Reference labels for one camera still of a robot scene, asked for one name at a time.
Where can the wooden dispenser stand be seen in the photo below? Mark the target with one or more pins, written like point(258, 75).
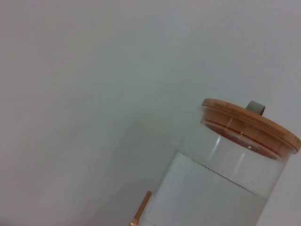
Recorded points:
point(143, 204)

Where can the wooden jar lid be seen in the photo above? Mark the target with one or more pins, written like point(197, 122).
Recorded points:
point(247, 122)

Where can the glass water dispenser jar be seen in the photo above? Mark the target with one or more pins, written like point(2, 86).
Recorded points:
point(211, 188)

